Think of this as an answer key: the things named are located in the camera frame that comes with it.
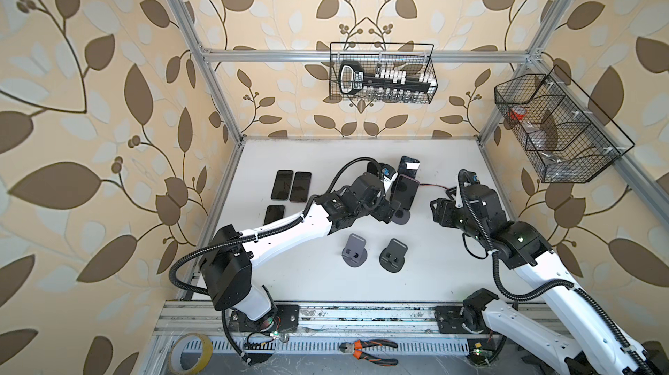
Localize grey phone stand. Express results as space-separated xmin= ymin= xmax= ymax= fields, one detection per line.
xmin=379 ymin=239 xmax=409 ymax=273
xmin=391 ymin=208 xmax=411 ymax=225
xmin=341 ymin=233 xmax=368 ymax=268

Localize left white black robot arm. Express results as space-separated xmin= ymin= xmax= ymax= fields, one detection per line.
xmin=168 ymin=157 xmax=398 ymax=338

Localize black socket tool set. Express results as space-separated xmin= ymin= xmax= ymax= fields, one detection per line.
xmin=334 ymin=61 xmax=437 ymax=97

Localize right wire basket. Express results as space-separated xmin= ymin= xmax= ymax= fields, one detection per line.
xmin=494 ymin=65 xmax=635 ymax=183

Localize orange handled pliers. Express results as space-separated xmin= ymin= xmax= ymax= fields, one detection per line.
xmin=338 ymin=337 xmax=399 ymax=367

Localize wire basket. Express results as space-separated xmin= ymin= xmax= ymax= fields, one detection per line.
xmin=329 ymin=41 xmax=438 ymax=104
xmin=494 ymin=65 xmax=635 ymax=183

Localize front right grey phone stand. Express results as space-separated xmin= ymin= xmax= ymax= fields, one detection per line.
xmin=379 ymin=239 xmax=409 ymax=273

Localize yellow tape roll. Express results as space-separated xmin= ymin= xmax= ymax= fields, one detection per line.
xmin=167 ymin=333 xmax=214 ymax=375

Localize back wire basket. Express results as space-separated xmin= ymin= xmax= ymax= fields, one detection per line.
xmin=329 ymin=41 xmax=438 ymax=104

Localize front left grey phone stand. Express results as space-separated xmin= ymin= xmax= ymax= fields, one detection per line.
xmin=341 ymin=233 xmax=368 ymax=268

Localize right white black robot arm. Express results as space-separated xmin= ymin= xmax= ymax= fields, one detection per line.
xmin=430 ymin=169 xmax=668 ymax=374

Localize middle grey phone stand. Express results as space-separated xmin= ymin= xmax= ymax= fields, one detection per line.
xmin=391 ymin=208 xmax=411 ymax=225

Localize red-edged black phone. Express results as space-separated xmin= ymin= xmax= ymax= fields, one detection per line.
xmin=390 ymin=175 xmax=420 ymax=211

